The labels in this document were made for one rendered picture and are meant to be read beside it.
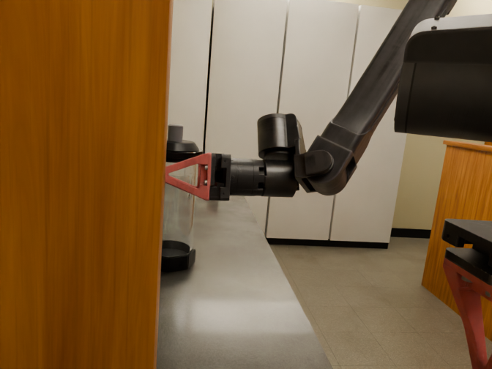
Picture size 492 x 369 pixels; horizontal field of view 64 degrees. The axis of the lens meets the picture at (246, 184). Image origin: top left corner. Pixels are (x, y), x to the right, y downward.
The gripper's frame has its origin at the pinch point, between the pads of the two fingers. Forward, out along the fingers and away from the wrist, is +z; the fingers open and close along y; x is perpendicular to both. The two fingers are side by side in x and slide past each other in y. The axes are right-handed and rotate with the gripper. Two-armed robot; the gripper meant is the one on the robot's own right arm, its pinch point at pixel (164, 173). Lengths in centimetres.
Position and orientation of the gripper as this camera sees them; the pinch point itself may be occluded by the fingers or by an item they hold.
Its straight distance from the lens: 59.1
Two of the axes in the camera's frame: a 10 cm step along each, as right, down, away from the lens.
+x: -0.4, 10.0, 0.5
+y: 1.8, 0.5, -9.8
